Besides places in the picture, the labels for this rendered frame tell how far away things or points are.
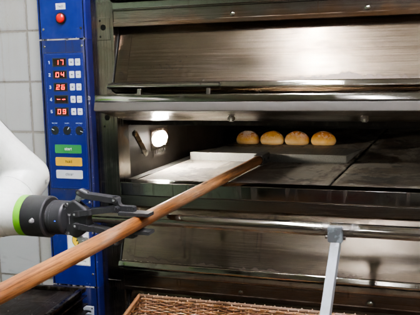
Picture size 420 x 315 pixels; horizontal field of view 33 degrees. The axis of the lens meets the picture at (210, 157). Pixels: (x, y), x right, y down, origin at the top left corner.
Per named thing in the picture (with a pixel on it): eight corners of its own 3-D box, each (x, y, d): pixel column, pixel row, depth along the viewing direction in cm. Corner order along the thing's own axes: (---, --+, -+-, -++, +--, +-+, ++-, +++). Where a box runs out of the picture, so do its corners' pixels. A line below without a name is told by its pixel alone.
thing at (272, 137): (257, 144, 293) (257, 131, 293) (263, 142, 299) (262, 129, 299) (281, 145, 290) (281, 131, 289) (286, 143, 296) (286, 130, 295)
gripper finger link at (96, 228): (72, 222, 155) (72, 228, 156) (118, 234, 152) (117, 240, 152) (81, 217, 159) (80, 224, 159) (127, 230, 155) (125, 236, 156)
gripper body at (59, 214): (61, 194, 162) (98, 196, 159) (63, 231, 163) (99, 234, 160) (42, 200, 155) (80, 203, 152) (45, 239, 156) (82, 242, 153)
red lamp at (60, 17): (56, 24, 209) (55, 3, 208) (67, 24, 208) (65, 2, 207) (54, 24, 208) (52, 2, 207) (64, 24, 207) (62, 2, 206)
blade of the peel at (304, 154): (346, 164, 236) (346, 155, 236) (190, 159, 255) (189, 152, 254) (362, 149, 269) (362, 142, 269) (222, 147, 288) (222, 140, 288)
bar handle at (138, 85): (105, 104, 199) (107, 104, 200) (218, 103, 188) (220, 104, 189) (106, 83, 199) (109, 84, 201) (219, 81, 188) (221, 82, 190)
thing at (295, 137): (283, 145, 290) (282, 131, 289) (287, 143, 296) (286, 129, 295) (307, 145, 287) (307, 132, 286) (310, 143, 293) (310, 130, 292)
